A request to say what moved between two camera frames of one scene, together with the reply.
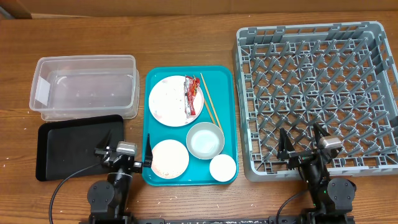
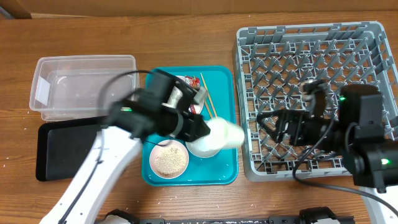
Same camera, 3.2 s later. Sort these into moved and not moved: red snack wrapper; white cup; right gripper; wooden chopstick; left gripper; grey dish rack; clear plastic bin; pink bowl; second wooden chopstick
Moved: right gripper; white cup; left gripper
Not moved: second wooden chopstick; grey dish rack; clear plastic bin; wooden chopstick; red snack wrapper; pink bowl
